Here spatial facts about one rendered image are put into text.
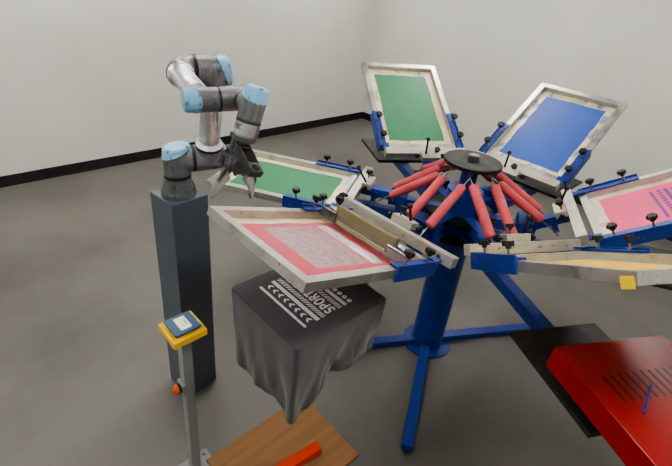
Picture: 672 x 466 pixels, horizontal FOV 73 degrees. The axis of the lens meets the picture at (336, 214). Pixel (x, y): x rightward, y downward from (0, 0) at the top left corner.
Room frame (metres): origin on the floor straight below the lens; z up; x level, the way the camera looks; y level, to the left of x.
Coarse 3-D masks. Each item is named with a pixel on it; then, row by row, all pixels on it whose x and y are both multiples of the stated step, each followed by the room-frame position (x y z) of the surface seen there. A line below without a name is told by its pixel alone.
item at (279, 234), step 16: (256, 224) 1.54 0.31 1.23; (272, 224) 1.59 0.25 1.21; (288, 224) 1.65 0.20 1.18; (304, 224) 1.71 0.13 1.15; (320, 224) 1.78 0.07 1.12; (272, 240) 1.42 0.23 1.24; (288, 240) 1.47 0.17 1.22; (304, 240) 1.52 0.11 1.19; (320, 240) 1.58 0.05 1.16; (336, 240) 1.64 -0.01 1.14; (352, 240) 1.70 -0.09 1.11
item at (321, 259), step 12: (288, 252) 1.36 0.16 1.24; (300, 252) 1.39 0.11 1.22; (312, 252) 1.42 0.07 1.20; (324, 252) 1.46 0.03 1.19; (336, 252) 1.50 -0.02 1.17; (348, 252) 1.54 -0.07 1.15; (372, 252) 1.62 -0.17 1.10; (300, 264) 1.28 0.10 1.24; (312, 264) 1.31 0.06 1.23; (324, 264) 1.34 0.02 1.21; (336, 264) 1.38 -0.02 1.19; (348, 264) 1.41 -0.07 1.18; (360, 264) 1.45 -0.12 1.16; (372, 264) 1.49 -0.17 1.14; (384, 264) 1.53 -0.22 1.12
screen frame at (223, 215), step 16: (208, 208) 1.49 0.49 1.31; (224, 208) 1.52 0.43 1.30; (240, 208) 1.57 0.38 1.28; (256, 208) 1.63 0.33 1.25; (272, 208) 1.70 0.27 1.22; (288, 208) 1.77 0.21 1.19; (224, 224) 1.41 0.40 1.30; (240, 224) 1.40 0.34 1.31; (240, 240) 1.33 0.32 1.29; (256, 240) 1.30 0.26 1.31; (272, 256) 1.21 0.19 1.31; (416, 256) 1.66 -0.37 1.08; (288, 272) 1.15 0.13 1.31; (336, 272) 1.23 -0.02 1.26; (352, 272) 1.27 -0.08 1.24; (368, 272) 1.31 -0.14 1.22; (384, 272) 1.37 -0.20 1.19; (304, 288) 1.09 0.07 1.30; (320, 288) 1.14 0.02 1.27
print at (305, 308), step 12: (264, 288) 1.49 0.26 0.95; (276, 288) 1.50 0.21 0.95; (288, 288) 1.51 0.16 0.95; (336, 288) 1.55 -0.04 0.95; (276, 300) 1.43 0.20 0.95; (288, 300) 1.43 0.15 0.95; (300, 300) 1.44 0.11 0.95; (312, 300) 1.45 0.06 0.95; (324, 300) 1.46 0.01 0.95; (336, 300) 1.47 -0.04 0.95; (348, 300) 1.48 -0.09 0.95; (288, 312) 1.36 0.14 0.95; (300, 312) 1.37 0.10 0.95; (312, 312) 1.38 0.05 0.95; (324, 312) 1.39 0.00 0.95; (300, 324) 1.30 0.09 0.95
